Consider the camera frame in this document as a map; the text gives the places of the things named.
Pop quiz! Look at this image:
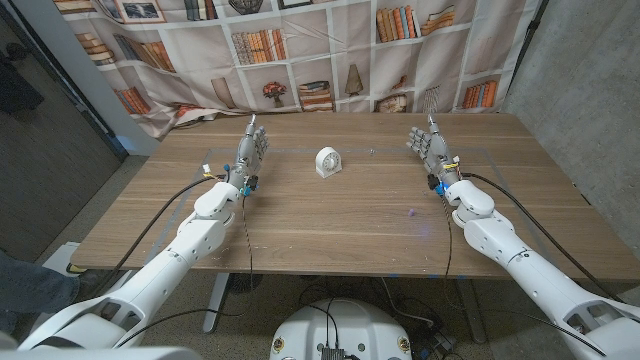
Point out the thin braided right arm cable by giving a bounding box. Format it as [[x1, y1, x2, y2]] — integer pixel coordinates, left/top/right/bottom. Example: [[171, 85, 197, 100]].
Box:
[[441, 195, 455, 281]]

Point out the black round floor stand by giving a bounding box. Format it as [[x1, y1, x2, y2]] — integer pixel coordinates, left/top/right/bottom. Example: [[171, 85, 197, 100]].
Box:
[[227, 273, 264, 295]]

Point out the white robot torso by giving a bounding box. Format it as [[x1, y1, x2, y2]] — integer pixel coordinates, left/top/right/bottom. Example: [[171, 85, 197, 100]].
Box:
[[269, 298, 414, 360]]

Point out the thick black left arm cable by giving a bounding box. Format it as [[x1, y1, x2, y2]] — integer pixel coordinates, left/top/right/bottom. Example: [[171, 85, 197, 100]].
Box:
[[84, 174, 226, 301]]

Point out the white kitchen timer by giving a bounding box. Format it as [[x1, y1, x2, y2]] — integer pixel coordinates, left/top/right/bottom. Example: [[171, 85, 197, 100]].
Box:
[[314, 146, 343, 180]]

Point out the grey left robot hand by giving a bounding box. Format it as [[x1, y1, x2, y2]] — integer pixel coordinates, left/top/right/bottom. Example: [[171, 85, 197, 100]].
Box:
[[225, 113, 271, 194]]

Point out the thin braided arm cable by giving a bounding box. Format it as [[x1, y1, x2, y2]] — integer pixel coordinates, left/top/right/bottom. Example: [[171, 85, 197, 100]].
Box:
[[441, 195, 455, 281], [241, 192, 255, 296]]

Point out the person's leg in jeans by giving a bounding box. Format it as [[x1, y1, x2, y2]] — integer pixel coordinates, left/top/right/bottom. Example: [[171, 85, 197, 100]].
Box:
[[0, 249, 81, 332]]

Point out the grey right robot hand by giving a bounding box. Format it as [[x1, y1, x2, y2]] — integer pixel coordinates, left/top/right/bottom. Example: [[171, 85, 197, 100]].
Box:
[[405, 113, 464, 191]]

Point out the black backdrop pole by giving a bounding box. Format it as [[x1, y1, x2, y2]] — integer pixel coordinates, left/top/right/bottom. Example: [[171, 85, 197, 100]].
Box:
[[509, 0, 550, 91]]

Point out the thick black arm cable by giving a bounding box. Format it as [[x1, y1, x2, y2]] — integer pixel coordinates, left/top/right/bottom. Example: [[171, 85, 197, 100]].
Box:
[[84, 174, 226, 301], [460, 171, 624, 304]]

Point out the grey power adapter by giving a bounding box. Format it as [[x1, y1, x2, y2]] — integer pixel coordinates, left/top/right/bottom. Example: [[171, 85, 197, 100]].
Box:
[[431, 332, 457, 352]]

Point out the white floor cable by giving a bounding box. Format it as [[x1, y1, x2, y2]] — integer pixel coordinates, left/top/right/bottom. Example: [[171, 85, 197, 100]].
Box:
[[381, 277, 436, 327]]

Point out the printed bookshelf backdrop cloth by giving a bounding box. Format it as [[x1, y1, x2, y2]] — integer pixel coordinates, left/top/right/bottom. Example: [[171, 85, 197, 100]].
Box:
[[52, 0, 544, 140]]

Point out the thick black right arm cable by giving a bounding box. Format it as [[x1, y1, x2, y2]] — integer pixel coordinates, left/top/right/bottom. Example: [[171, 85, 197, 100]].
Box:
[[460, 171, 624, 304]]

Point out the thin braided left arm cable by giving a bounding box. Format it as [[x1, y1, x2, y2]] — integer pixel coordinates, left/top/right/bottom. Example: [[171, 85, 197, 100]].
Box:
[[241, 192, 255, 296]]

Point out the white table leg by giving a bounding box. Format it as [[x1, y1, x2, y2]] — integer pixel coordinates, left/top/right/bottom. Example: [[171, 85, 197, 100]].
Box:
[[202, 272, 231, 335]]

